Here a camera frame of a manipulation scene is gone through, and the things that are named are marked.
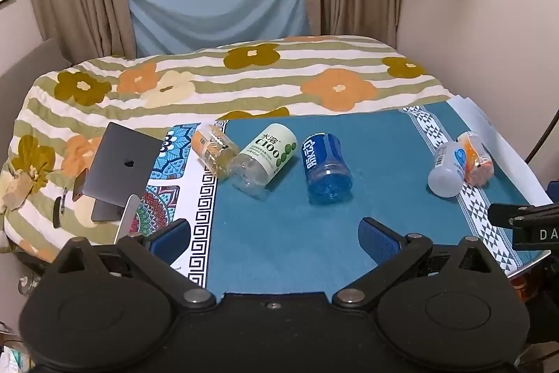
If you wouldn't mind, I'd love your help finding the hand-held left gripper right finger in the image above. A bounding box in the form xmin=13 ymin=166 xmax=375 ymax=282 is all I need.
xmin=333 ymin=217 xmax=503 ymax=310

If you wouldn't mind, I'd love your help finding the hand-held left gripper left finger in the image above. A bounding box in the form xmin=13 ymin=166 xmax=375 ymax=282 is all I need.
xmin=57 ymin=219 xmax=218 ymax=310

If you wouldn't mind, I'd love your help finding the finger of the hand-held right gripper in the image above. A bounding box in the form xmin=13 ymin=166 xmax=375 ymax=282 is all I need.
xmin=488 ymin=201 xmax=559 ymax=228

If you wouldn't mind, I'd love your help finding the blue plastic bottle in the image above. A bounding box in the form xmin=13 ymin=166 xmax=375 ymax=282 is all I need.
xmin=301 ymin=132 xmax=354 ymax=206

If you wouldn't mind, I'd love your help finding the orange label clear cup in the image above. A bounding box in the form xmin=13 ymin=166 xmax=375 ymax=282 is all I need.
xmin=456 ymin=131 xmax=495 ymax=187
xmin=191 ymin=123 xmax=240 ymax=180

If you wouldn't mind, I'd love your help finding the white blue label cup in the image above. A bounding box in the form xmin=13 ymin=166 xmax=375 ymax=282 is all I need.
xmin=427 ymin=141 xmax=470 ymax=199

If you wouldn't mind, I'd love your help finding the white green label clear cup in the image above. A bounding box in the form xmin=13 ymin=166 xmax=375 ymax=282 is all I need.
xmin=228 ymin=123 xmax=298 ymax=199

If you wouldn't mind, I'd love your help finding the silver laptop stand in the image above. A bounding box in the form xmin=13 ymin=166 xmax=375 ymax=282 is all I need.
xmin=114 ymin=194 xmax=141 ymax=245

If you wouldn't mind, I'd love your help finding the colourful patterned cloth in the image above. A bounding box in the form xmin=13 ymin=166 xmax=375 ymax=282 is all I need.
xmin=131 ymin=123 xmax=211 ymax=234

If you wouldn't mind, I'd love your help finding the grey laptop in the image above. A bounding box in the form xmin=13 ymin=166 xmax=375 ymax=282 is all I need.
xmin=82 ymin=122 xmax=164 ymax=223

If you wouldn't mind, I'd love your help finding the teal table mat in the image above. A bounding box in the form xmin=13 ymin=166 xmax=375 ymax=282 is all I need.
xmin=169 ymin=100 xmax=552 ymax=297

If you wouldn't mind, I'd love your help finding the phone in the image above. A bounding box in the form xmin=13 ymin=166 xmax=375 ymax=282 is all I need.
xmin=72 ymin=167 xmax=92 ymax=202

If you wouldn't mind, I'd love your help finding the small dark device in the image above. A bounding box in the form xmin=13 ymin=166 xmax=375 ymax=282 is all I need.
xmin=52 ymin=188 xmax=69 ymax=229

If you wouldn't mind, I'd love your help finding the floral striped blanket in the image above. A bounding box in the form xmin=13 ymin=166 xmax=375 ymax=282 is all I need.
xmin=0 ymin=34 xmax=456 ymax=265

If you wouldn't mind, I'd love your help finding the grey headboard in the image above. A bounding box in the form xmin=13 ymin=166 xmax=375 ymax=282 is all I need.
xmin=0 ymin=38 xmax=73 ymax=105

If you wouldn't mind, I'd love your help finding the black cable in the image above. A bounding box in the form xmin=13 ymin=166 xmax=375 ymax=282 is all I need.
xmin=524 ymin=95 xmax=559 ymax=164

